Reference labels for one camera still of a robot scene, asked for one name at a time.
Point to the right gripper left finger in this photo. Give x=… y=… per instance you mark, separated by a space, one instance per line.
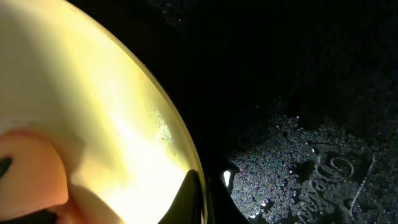
x=187 y=205

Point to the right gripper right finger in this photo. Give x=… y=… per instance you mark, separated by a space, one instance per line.
x=221 y=208

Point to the yellow plate with stain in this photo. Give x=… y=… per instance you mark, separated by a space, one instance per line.
x=125 y=147

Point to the round black tray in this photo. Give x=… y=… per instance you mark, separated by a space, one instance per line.
x=292 y=104

